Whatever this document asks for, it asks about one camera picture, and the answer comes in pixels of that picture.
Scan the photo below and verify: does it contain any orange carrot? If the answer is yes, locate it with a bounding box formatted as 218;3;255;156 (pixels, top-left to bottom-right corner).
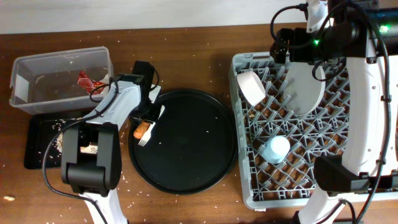
133;121;150;139

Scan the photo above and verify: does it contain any white plastic fork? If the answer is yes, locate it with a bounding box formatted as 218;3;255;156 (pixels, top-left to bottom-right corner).
138;105;165;147

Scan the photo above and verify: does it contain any white round plate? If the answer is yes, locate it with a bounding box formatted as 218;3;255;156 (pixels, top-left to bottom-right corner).
283;62;325;116

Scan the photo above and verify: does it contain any pink bowl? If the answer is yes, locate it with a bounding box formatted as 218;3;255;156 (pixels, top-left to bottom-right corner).
236;71;266;106

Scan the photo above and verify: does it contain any red snack wrapper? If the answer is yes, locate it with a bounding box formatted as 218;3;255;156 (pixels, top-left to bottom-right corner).
77;71;105;95

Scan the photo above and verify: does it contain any light blue plastic cup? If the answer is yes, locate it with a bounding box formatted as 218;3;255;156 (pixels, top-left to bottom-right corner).
261;136;290;164

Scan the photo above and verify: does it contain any white tissue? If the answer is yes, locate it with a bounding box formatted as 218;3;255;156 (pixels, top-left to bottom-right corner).
99;74;109;91

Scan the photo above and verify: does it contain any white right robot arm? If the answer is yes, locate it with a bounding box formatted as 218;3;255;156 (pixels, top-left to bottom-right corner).
270;1;397;223

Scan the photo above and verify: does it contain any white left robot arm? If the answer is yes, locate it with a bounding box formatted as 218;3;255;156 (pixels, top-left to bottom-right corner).
61;60;161;223

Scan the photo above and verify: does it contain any grey dishwasher rack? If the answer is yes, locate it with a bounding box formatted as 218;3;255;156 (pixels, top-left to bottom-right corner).
229;52;350;210

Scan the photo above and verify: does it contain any round black tray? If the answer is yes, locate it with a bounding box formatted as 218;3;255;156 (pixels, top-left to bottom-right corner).
128;89;238;195

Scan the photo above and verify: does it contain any pile of rice and scraps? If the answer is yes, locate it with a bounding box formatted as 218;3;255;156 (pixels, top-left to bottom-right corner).
51;119;98;154

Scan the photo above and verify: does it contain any black rectangular tray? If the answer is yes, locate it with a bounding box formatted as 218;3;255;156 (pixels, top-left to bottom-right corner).
24;110;89;169

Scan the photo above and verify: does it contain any clear plastic bin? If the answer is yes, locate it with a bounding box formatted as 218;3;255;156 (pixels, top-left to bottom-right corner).
9;47;114;114

